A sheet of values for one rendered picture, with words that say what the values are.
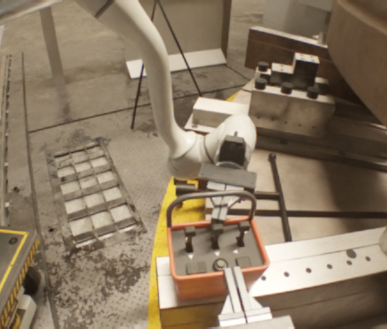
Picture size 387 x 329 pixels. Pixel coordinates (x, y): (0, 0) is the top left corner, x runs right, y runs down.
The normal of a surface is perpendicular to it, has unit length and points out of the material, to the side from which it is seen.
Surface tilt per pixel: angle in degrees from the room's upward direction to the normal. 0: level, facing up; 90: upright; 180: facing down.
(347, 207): 0
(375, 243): 0
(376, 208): 0
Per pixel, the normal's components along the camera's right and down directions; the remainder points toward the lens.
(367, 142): -0.22, 0.32
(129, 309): 0.04, -0.77
